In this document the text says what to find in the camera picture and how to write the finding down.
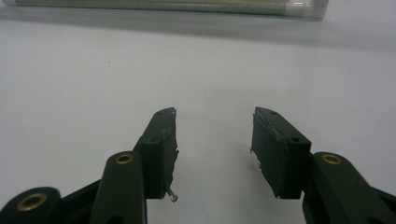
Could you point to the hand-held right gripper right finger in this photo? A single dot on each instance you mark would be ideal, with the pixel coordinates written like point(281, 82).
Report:
point(277, 155)

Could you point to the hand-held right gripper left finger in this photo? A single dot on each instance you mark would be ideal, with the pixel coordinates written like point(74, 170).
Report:
point(155, 155)

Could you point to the two-tier metal shoe rack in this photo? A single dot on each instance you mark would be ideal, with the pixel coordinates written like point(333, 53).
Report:
point(155, 5)

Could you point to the white table mat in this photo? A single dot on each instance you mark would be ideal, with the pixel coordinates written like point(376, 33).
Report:
point(93, 81)

